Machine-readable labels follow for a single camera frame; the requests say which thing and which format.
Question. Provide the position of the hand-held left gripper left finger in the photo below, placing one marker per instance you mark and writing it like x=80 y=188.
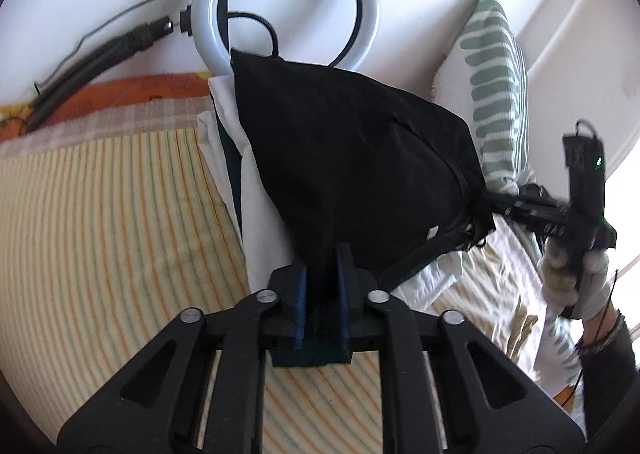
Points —
x=301 y=304

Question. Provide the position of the dark green folded cloth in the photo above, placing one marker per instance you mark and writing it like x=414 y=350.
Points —
x=232 y=184

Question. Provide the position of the person's right forearm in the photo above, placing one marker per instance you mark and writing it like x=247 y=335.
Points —
x=610 y=374

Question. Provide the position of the pinkish plush blanket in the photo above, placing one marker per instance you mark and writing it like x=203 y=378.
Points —
x=125 y=119

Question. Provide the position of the yellow striped bed mat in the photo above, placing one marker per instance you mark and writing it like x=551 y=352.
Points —
x=125 y=259

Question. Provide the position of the green white striped pillow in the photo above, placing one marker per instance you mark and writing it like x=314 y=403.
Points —
x=495 y=74

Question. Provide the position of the person's right hand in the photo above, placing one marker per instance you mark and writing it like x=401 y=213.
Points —
x=595 y=284

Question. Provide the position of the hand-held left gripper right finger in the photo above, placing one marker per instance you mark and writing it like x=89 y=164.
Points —
x=342 y=304

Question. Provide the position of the cream patterned sheet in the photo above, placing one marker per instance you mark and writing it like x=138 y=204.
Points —
x=505 y=294

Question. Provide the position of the black garment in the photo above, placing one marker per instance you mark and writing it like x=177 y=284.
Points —
x=350 y=159

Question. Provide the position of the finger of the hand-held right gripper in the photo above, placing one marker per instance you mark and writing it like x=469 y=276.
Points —
x=525 y=218
x=510 y=199

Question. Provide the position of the white folded cloth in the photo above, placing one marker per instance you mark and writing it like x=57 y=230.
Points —
x=260 y=234

